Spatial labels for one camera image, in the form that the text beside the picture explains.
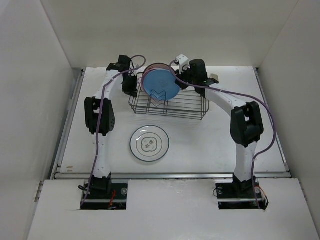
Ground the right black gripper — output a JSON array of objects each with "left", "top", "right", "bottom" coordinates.
[{"left": 175, "top": 65, "right": 197, "bottom": 89}]

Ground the beige plastic cutlery holder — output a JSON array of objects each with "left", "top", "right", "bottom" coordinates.
[{"left": 209, "top": 73, "right": 219, "bottom": 84}]

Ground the white plate with flower outline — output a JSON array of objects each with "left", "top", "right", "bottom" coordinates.
[{"left": 129, "top": 125, "right": 170, "bottom": 163}]

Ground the dark wire dish rack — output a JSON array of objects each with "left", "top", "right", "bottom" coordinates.
[{"left": 128, "top": 73, "right": 210, "bottom": 120}]

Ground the blue plate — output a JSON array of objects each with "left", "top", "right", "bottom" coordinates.
[{"left": 142, "top": 69, "right": 181, "bottom": 101}]

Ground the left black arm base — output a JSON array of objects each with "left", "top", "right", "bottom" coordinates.
[{"left": 78, "top": 177, "right": 128, "bottom": 211}]

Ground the aluminium rail frame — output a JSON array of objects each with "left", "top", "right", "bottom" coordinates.
[{"left": 33, "top": 66, "right": 308, "bottom": 203}]

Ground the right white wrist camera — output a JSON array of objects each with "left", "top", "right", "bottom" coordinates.
[{"left": 174, "top": 54, "right": 190, "bottom": 74}]

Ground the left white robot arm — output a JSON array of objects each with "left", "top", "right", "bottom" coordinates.
[{"left": 84, "top": 55, "right": 140, "bottom": 199}]

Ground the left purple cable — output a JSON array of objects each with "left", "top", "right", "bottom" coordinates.
[{"left": 80, "top": 54, "right": 147, "bottom": 208}]

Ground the purple cable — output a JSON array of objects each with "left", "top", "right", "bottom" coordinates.
[
  {"left": 169, "top": 59, "right": 277, "bottom": 210},
  {"left": 80, "top": 54, "right": 147, "bottom": 208}
]

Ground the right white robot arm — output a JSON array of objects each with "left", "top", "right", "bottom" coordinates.
[{"left": 171, "top": 54, "right": 264, "bottom": 199}]

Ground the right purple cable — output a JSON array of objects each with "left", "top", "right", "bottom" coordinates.
[{"left": 169, "top": 59, "right": 277, "bottom": 210}]

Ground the pink plate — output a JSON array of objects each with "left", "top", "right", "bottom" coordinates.
[{"left": 141, "top": 63, "right": 173, "bottom": 94}]

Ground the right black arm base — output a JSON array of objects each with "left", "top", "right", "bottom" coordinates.
[{"left": 212, "top": 177, "right": 269, "bottom": 210}]

